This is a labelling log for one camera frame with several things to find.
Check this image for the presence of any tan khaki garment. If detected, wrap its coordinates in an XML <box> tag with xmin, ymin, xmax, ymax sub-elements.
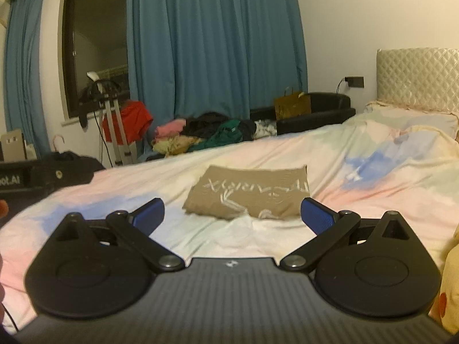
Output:
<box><xmin>183</xmin><ymin>165</ymin><xmax>310</xmax><ymax>220</ymax></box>

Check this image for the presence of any beige clothes pile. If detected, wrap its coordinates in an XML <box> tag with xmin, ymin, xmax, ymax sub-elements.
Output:
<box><xmin>153</xmin><ymin>135</ymin><xmax>203</xmax><ymax>157</ymax></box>

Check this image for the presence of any black clothes pile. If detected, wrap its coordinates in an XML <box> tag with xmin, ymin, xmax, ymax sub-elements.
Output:
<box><xmin>180</xmin><ymin>112</ymin><xmax>257</xmax><ymax>140</ymax></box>

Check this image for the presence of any person left hand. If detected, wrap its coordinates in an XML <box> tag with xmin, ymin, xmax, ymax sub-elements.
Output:
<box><xmin>0</xmin><ymin>198</ymin><xmax>10</xmax><ymax>323</ymax></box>

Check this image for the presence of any grey chair back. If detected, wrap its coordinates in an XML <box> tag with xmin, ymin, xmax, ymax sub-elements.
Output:
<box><xmin>1</xmin><ymin>129</ymin><xmax>26</xmax><ymax>162</ymax></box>

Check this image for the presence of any black jacket on bed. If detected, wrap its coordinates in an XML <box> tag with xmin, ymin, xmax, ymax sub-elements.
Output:
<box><xmin>35</xmin><ymin>150</ymin><xmax>107</xmax><ymax>173</ymax></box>

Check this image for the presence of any pink cane hook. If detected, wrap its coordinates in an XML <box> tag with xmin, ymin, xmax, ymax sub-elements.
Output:
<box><xmin>51</xmin><ymin>134</ymin><xmax>65</xmax><ymax>153</ymax></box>

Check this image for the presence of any garment steamer stand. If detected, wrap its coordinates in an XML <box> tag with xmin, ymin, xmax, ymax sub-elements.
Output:
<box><xmin>78</xmin><ymin>71</ymin><xmax>135</xmax><ymax>168</ymax></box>

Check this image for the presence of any pink folded garment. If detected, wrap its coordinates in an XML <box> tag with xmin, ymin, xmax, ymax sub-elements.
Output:
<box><xmin>155</xmin><ymin>119</ymin><xmax>187</xmax><ymax>140</ymax></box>

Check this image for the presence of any red shirt on stand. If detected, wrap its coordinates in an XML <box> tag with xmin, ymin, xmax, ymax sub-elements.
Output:
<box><xmin>102</xmin><ymin>100</ymin><xmax>153</xmax><ymax>144</ymax></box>

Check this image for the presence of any black sofa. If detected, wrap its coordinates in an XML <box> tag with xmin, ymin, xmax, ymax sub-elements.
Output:
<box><xmin>249</xmin><ymin>91</ymin><xmax>357</xmax><ymax>136</ymax></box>

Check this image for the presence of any brown paper bag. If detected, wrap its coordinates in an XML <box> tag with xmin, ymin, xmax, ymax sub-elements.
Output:
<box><xmin>274</xmin><ymin>87</ymin><xmax>311</xmax><ymax>121</ymax></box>

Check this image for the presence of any green garment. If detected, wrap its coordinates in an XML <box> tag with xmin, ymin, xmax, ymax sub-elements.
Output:
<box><xmin>188</xmin><ymin>120</ymin><xmax>244</xmax><ymax>152</ymax></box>

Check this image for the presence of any yellow plush pillow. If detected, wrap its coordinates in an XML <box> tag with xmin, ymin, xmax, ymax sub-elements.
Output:
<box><xmin>429</xmin><ymin>228</ymin><xmax>459</xmax><ymax>335</ymax></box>

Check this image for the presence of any blue curtain left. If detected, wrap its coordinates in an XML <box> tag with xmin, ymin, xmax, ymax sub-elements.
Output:
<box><xmin>3</xmin><ymin>0</ymin><xmax>50</xmax><ymax>158</ymax></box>

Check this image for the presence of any blue curtain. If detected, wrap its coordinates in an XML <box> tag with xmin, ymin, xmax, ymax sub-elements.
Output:
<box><xmin>3</xmin><ymin>0</ymin><xmax>50</xmax><ymax>158</ymax></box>
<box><xmin>126</xmin><ymin>0</ymin><xmax>308</xmax><ymax>125</ymax></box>

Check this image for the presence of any dark window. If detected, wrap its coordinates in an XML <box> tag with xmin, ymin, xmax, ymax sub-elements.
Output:
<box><xmin>61</xmin><ymin>0</ymin><xmax>129</xmax><ymax>117</ymax></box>

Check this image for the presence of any quilted beige headboard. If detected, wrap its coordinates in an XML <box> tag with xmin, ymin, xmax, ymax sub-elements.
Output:
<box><xmin>377</xmin><ymin>47</ymin><xmax>458</xmax><ymax>114</ymax></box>

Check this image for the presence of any blue curtain right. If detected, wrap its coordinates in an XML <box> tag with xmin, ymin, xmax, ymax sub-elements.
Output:
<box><xmin>126</xmin><ymin>0</ymin><xmax>308</xmax><ymax>125</ymax></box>

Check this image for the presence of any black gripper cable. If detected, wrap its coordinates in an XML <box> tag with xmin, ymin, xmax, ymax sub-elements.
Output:
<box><xmin>0</xmin><ymin>300</ymin><xmax>20</xmax><ymax>334</ymax></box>

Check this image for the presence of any wall power socket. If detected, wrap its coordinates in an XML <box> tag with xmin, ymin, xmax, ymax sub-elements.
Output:
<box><xmin>345</xmin><ymin>76</ymin><xmax>365</xmax><ymax>89</ymax></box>

